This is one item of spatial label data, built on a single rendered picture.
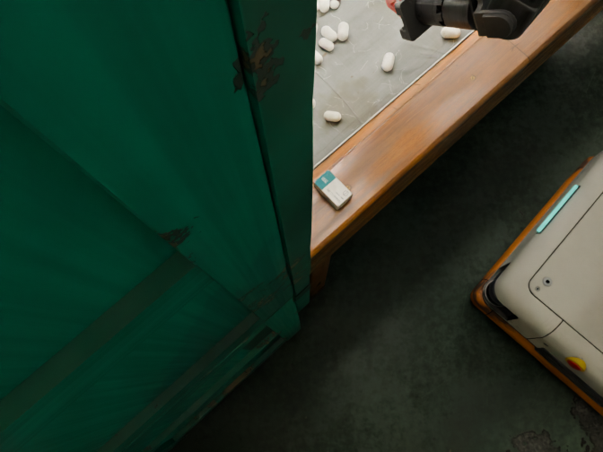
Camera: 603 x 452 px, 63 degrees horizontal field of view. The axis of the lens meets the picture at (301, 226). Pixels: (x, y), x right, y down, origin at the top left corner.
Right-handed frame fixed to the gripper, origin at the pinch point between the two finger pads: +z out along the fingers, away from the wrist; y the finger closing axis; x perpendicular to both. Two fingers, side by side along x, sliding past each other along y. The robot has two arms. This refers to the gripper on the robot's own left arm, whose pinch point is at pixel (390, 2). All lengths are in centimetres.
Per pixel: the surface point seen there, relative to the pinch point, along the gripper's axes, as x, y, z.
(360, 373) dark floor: 97, 41, 17
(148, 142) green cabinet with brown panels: -28, 49, -56
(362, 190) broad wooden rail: 19.5, 23.9, -8.9
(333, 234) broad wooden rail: 21.1, 32.8, -10.6
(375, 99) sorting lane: 14.1, 8.8, 1.6
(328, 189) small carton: 15.7, 28.5, -7.5
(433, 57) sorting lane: 14.9, -5.6, 0.8
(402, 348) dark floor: 99, 26, 15
